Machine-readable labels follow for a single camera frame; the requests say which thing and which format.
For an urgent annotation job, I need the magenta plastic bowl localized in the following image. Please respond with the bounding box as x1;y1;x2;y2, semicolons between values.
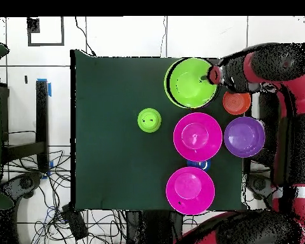
173;112;223;163
165;166;216;216

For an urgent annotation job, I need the purple plastic bowl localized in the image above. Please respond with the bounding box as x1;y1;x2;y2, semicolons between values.
223;116;266;158

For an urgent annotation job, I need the black square floor frame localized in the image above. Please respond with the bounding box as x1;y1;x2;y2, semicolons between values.
27;17;65;47

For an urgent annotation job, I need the red plastic bowl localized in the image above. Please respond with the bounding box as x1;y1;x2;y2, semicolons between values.
222;91;252;116

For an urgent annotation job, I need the blue tape strip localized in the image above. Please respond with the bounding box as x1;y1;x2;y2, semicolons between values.
37;78;52;97

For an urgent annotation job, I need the small lime green bowl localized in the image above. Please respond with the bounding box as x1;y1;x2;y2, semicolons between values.
137;107;163;133

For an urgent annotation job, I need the black cable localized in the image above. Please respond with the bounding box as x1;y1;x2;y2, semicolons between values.
74;17;97;56

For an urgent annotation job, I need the black metal stand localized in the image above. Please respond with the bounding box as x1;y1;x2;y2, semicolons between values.
2;80;50;173

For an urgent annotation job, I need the grey pedestal foot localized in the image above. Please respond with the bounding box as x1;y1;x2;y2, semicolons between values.
246;174;274;201
0;172;44;201

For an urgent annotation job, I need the large lime green bowl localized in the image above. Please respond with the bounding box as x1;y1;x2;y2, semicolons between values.
163;57;219;109

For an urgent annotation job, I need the dark green tablecloth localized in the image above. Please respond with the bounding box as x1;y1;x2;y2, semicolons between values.
70;49;252;214

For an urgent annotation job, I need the blue plastic bowl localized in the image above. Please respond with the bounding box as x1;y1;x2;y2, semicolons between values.
186;159;212;172

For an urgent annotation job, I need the tangle of black cables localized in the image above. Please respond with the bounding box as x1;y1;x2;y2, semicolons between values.
2;149;128;244

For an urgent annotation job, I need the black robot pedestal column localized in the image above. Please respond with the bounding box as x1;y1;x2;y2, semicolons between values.
125;210;186;244

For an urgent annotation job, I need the thin grey cable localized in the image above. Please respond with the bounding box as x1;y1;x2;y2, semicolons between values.
159;17;168;58

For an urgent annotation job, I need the black floor box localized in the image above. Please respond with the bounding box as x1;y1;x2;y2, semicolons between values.
61;204;89;241

